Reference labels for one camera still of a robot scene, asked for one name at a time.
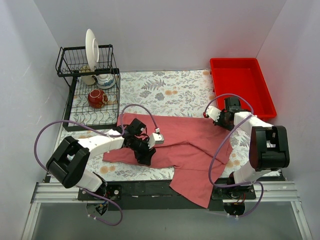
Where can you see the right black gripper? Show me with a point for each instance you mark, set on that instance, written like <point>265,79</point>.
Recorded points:
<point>223,119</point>

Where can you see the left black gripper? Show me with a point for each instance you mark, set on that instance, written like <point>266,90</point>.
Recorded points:
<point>143,154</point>

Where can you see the pink red t shirt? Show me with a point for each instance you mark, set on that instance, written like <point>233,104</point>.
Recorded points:
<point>189,146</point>

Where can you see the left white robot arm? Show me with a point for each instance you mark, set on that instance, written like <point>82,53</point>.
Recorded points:
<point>68,162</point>

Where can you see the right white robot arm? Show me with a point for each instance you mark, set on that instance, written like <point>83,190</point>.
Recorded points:
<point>268,147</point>

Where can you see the red plastic bin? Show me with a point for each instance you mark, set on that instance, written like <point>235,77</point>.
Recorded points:
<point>243,77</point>

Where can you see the floral table mat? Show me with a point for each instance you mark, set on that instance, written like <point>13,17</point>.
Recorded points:
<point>165,93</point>

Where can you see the red ceramic bowl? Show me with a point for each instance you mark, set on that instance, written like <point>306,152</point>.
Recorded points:
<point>97,98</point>

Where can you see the blue white floral teapot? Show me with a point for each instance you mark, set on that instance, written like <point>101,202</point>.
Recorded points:
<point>104,81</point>

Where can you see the white ceramic plate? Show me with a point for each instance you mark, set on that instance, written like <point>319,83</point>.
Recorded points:
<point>91,50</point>

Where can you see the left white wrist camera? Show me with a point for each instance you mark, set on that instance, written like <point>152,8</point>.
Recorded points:
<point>155,139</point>

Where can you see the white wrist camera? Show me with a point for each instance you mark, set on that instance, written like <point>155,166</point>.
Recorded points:
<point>155,139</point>
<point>213,113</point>

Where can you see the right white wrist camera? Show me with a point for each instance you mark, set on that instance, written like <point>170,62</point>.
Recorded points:
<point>213,113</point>

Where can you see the black wire dish rack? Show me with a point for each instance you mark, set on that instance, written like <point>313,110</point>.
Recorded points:
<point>68,64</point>

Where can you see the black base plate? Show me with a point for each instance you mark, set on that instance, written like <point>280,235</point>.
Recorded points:
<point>158,195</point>

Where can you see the aluminium frame rail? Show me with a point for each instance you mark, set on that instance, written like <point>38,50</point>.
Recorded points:
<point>271,189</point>

